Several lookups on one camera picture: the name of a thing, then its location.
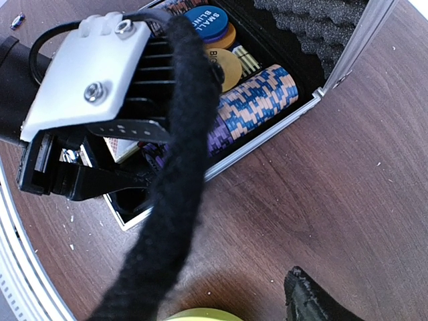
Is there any aluminium poker case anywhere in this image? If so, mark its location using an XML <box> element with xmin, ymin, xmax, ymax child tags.
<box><xmin>103</xmin><ymin>0</ymin><xmax>401</xmax><ymax>232</ymax></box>

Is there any orange big blind button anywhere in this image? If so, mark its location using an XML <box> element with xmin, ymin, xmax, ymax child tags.
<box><xmin>212</xmin><ymin>23</ymin><xmax>236</xmax><ymax>49</ymax></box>

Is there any pink-blue poker chip stack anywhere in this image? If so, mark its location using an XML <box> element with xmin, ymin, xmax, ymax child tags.
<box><xmin>218</xmin><ymin>64</ymin><xmax>298</xmax><ymax>140</ymax></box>

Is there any dark poker chip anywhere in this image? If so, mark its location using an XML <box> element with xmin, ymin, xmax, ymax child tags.
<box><xmin>10</xmin><ymin>13</ymin><xmax>25</xmax><ymax>30</ymax></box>

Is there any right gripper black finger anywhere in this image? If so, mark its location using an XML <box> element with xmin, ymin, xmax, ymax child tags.
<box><xmin>284</xmin><ymin>266</ymin><xmax>362</xmax><ymax>321</ymax></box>

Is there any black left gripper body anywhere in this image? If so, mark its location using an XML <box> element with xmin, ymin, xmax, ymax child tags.
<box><xmin>17</xmin><ymin>132</ymin><xmax>154</xmax><ymax>201</ymax></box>

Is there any green bowl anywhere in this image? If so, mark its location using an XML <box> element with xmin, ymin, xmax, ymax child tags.
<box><xmin>167</xmin><ymin>308</ymin><xmax>243</xmax><ymax>321</ymax></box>

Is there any blue small blind button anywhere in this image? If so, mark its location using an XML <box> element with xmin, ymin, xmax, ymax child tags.
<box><xmin>184</xmin><ymin>5</ymin><xmax>229</xmax><ymax>39</ymax></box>

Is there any purple poker chip stack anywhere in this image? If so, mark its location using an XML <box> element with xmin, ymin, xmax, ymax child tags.
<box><xmin>142</xmin><ymin>116</ymin><xmax>233</xmax><ymax>171</ymax></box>

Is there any red card deck box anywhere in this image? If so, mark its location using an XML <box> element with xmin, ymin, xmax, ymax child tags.
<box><xmin>104</xmin><ymin>138</ymin><xmax>139</xmax><ymax>164</ymax></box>

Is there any aluminium front rail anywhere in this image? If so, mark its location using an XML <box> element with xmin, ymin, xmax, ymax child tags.
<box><xmin>1</xmin><ymin>168</ymin><xmax>76</xmax><ymax>320</ymax></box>

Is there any purple small blind button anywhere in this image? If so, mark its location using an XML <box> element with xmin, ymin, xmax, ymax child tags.
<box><xmin>203</xmin><ymin>23</ymin><xmax>231</xmax><ymax>43</ymax></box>

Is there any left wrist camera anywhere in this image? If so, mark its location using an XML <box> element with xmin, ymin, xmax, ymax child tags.
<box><xmin>20</xmin><ymin>9</ymin><xmax>172</xmax><ymax>142</ymax></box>

